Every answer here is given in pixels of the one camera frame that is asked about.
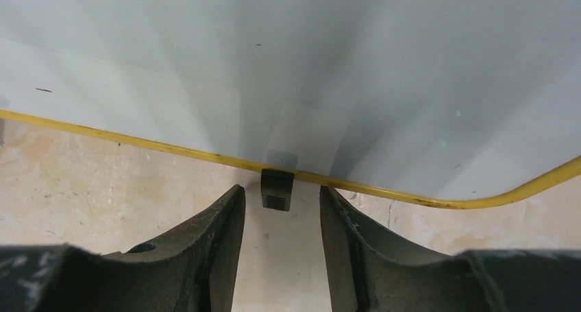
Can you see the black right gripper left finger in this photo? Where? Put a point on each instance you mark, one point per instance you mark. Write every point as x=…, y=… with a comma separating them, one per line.
x=191, y=267

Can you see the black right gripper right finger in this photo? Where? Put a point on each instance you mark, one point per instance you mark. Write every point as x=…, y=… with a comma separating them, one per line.
x=371, y=268

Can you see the yellow framed whiteboard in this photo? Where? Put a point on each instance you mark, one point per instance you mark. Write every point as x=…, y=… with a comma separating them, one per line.
x=445, y=103

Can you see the black whiteboard stand clip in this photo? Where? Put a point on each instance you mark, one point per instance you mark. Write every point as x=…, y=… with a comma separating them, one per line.
x=276, y=189

